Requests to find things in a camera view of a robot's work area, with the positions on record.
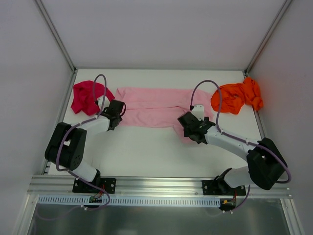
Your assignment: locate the pink t shirt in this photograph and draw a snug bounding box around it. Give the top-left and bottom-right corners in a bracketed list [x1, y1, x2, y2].
[115, 87, 216, 144]

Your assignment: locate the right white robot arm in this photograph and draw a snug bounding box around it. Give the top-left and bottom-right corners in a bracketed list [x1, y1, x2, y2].
[178, 112, 291, 194]

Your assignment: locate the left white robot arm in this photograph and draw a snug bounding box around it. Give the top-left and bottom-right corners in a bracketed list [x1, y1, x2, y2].
[45, 99, 126, 192]

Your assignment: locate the magenta t shirt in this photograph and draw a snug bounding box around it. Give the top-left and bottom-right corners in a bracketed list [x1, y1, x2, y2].
[71, 80, 104, 116]

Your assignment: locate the orange t shirt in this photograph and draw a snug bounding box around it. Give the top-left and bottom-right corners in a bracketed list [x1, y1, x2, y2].
[219, 77, 264, 115]

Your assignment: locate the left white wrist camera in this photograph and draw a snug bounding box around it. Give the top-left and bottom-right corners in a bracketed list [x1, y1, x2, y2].
[95, 95, 107, 108]

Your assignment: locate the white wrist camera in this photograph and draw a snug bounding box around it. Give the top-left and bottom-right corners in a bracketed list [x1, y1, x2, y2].
[190, 104, 204, 121]
[95, 95, 107, 108]

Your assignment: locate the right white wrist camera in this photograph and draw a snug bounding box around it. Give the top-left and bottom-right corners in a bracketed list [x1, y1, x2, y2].
[190, 104, 204, 121]

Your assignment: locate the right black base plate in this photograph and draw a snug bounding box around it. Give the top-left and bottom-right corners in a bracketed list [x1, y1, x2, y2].
[201, 179, 246, 196]

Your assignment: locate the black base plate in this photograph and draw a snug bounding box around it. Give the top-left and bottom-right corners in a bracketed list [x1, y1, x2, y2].
[72, 176, 117, 194]
[201, 179, 246, 196]

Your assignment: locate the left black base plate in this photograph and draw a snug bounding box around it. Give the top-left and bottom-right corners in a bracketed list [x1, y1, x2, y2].
[72, 176, 117, 194]

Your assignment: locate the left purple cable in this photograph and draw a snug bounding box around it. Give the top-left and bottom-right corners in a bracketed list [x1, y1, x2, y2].
[55, 73, 111, 210]

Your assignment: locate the front aluminium rail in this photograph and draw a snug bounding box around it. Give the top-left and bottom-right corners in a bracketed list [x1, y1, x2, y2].
[26, 175, 292, 199]

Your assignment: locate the right aluminium frame post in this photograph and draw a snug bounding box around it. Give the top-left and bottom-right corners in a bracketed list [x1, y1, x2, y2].
[243, 0, 293, 77]

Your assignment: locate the aluminium frame post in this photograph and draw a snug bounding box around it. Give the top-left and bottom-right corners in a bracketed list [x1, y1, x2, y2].
[243, 0, 293, 77]
[34, 0, 76, 73]

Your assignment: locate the white slotted cable duct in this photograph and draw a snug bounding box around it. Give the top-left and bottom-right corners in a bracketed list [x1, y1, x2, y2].
[38, 195, 221, 208]

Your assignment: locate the left aluminium frame post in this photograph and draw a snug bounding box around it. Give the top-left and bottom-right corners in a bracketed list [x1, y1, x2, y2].
[34, 0, 76, 73]

